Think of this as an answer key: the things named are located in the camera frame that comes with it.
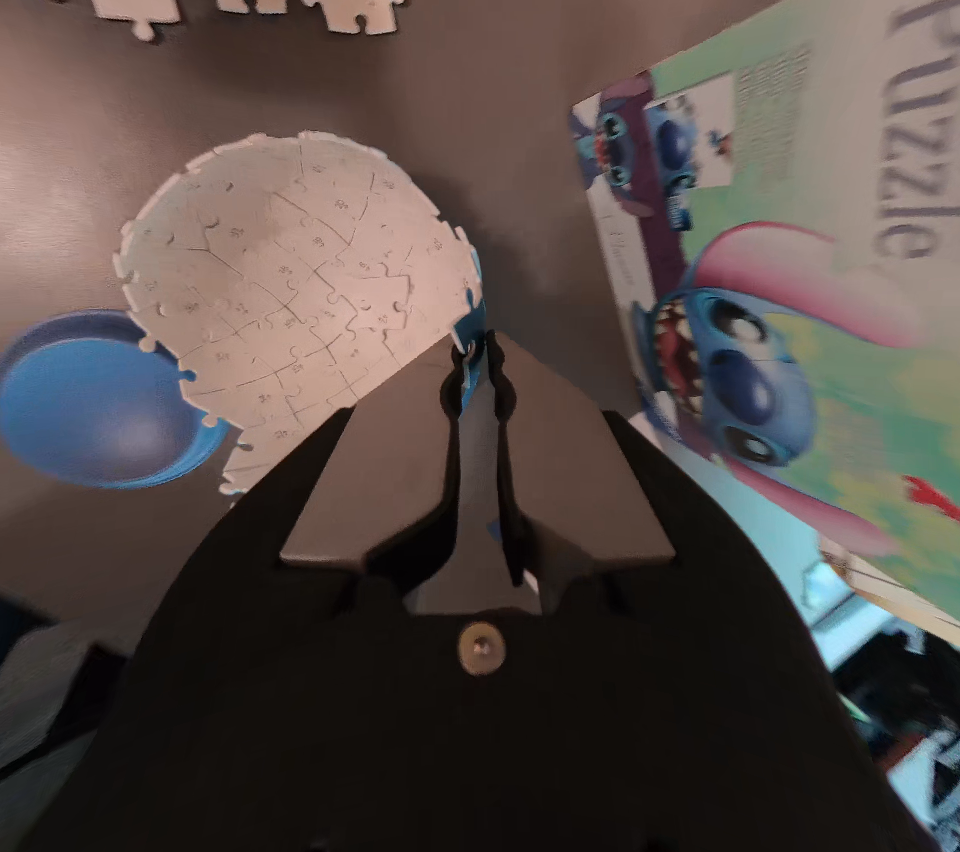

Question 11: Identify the cartoon print puzzle box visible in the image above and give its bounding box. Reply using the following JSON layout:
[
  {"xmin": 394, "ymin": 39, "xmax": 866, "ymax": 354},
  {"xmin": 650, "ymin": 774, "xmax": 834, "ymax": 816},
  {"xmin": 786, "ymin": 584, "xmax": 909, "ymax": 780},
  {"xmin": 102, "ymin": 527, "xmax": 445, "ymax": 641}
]
[{"xmin": 570, "ymin": 0, "xmax": 960, "ymax": 624}]

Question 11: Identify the blue white puzzle ball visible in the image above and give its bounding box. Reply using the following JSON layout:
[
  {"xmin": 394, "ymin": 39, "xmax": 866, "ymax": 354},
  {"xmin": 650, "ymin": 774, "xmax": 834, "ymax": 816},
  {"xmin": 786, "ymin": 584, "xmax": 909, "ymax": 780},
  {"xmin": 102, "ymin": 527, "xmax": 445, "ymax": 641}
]
[{"xmin": 112, "ymin": 130, "xmax": 489, "ymax": 496}]

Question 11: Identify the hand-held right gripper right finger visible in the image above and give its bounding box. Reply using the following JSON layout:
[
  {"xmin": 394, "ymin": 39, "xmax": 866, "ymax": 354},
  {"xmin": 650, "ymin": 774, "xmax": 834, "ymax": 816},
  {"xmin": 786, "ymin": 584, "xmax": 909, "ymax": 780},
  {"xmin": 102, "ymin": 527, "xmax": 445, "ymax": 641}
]
[{"xmin": 489, "ymin": 331, "xmax": 678, "ymax": 584}]

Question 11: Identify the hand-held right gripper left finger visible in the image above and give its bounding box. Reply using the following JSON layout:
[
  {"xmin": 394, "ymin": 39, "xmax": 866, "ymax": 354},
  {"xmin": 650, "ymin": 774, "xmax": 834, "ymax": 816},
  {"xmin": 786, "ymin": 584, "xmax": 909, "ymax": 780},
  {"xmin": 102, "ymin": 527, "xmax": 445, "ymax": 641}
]
[{"xmin": 279, "ymin": 340, "xmax": 464, "ymax": 565}]

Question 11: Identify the blue round ball stand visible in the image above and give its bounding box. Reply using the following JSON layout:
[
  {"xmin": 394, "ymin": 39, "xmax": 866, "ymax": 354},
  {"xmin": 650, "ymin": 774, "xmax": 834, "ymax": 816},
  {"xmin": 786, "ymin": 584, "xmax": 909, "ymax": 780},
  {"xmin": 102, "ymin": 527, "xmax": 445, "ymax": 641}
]
[{"xmin": 0, "ymin": 310, "xmax": 226, "ymax": 490}]

